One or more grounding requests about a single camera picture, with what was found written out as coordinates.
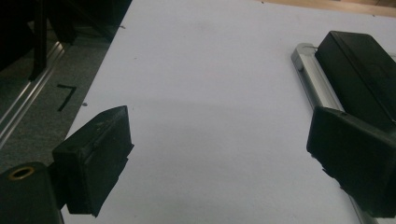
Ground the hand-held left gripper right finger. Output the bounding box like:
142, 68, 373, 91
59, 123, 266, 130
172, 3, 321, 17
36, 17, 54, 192
305, 105, 396, 218

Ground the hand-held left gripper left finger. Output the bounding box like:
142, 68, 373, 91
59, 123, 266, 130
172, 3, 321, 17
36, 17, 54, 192
50, 105, 135, 218

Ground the black metal stand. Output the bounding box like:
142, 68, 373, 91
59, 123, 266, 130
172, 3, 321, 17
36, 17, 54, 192
29, 0, 49, 82

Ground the large white table sheet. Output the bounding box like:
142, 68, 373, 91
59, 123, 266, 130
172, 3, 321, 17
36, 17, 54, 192
60, 0, 396, 224

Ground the aluminium floor rail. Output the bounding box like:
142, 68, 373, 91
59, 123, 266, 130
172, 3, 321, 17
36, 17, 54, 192
0, 40, 68, 147

